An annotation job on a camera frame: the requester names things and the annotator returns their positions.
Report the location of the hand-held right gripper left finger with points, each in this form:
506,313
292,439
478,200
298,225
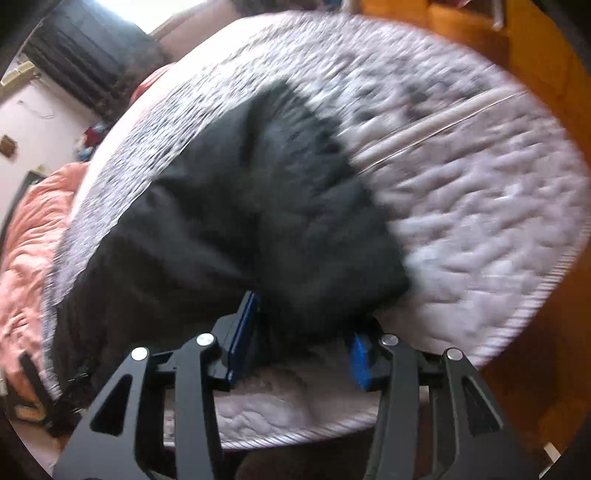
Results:
242,339

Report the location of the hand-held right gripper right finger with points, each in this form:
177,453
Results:
362,364

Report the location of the black quilted pants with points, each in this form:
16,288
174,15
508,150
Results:
231,207

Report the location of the pink fleece blanket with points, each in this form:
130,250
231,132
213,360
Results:
27,254

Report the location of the grey quilted bed cover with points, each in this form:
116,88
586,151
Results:
461,207

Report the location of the dark headboard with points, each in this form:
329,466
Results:
23,189

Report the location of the bedside table clutter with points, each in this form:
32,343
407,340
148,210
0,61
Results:
92,138

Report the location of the pale pink bed sheet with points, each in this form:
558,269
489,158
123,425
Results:
152,99

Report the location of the pink pillow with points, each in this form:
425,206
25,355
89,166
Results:
150,83

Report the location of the dark patterned curtain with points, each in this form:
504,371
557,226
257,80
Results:
83,60

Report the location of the wooden cabinet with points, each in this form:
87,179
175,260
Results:
461,16

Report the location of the small picture frame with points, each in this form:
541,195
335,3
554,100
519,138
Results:
7,146

